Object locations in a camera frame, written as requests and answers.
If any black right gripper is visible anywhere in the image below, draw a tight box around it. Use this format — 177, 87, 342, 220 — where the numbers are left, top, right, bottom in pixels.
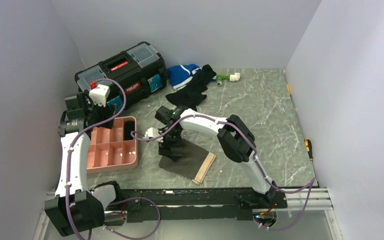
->
158, 127, 183, 162

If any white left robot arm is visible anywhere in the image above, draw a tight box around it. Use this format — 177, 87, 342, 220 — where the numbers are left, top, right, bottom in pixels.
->
44, 92, 124, 237

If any black rolled underwear in tray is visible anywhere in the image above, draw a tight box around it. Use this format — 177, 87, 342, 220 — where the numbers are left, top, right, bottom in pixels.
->
123, 120, 136, 141

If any blue white garment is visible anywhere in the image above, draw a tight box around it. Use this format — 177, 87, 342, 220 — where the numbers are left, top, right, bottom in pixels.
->
167, 64, 202, 91

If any yellow black screwdriver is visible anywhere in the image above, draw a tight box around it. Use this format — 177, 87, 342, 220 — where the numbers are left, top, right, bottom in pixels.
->
304, 138, 314, 161

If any olive underwear with beige waistband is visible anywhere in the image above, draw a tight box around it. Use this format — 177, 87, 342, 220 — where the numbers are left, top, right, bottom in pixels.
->
158, 139, 216, 185

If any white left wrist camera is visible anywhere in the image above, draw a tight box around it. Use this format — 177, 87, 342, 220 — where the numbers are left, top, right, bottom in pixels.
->
88, 82, 110, 107

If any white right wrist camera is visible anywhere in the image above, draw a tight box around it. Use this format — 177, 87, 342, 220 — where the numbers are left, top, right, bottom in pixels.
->
144, 127, 163, 143

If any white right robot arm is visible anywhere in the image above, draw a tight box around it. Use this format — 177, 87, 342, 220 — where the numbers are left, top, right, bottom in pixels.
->
155, 106, 276, 208

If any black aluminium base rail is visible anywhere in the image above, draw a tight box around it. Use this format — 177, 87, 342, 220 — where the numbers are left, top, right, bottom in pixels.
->
41, 187, 334, 223

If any pink compartment tray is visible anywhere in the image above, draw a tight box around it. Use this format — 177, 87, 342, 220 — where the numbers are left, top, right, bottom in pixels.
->
87, 116, 139, 175

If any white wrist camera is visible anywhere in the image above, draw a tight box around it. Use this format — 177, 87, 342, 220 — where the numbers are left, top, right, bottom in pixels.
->
144, 127, 163, 143
88, 82, 110, 107

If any black plastic toolbox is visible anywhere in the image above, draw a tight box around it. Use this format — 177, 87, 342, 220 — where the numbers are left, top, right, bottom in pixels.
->
74, 41, 169, 109

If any green white pipe fitting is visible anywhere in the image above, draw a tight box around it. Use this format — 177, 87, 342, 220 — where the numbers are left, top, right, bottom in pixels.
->
215, 72, 241, 86

